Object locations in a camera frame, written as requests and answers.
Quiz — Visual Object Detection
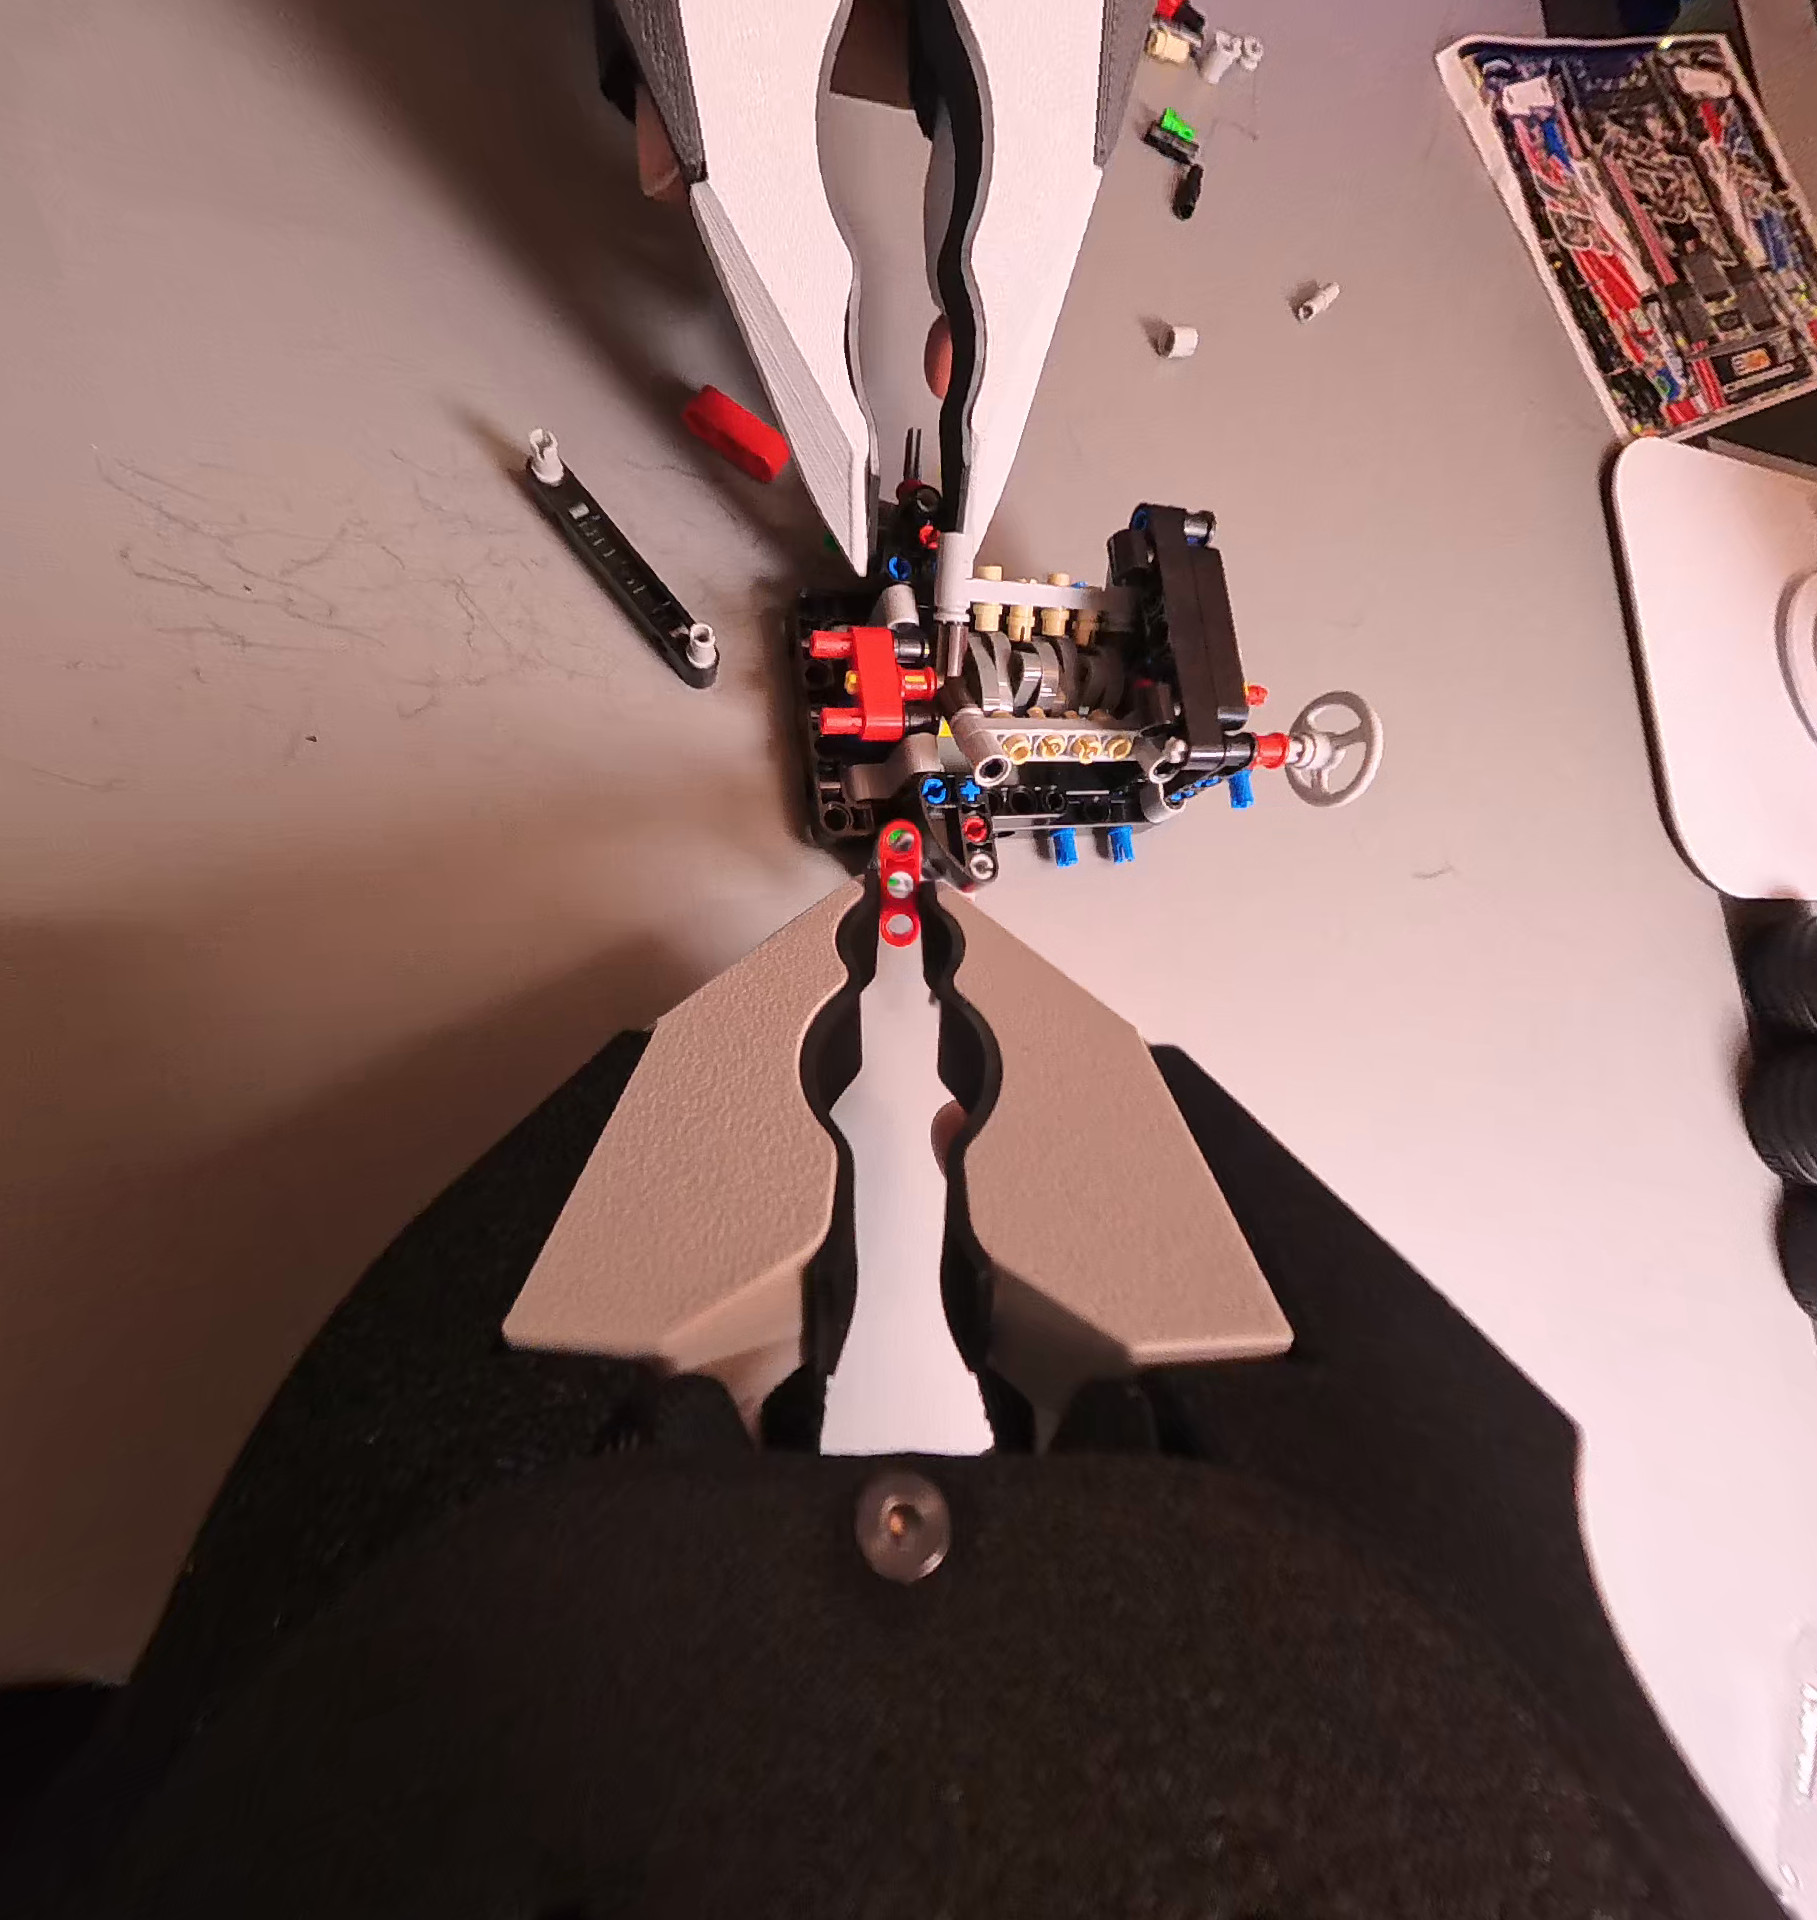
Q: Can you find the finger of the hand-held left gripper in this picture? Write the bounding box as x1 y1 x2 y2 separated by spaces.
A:
664 0 881 579
923 0 1117 540

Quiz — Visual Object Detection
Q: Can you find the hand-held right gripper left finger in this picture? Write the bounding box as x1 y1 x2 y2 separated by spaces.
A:
501 880 871 1433

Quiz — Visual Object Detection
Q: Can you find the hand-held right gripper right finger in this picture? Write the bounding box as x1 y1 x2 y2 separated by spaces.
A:
931 893 1296 1425

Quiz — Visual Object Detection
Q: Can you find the lego car chassis assembly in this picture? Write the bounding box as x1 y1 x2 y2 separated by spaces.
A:
793 425 1386 902

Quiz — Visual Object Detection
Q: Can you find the long black lego beam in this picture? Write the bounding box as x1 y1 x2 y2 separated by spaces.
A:
525 425 723 692

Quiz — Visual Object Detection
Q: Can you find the lego sticker sheet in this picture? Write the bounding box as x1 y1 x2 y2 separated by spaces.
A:
1436 33 1817 442

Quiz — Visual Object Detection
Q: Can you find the person's left hand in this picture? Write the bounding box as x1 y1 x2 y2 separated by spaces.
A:
637 112 957 394

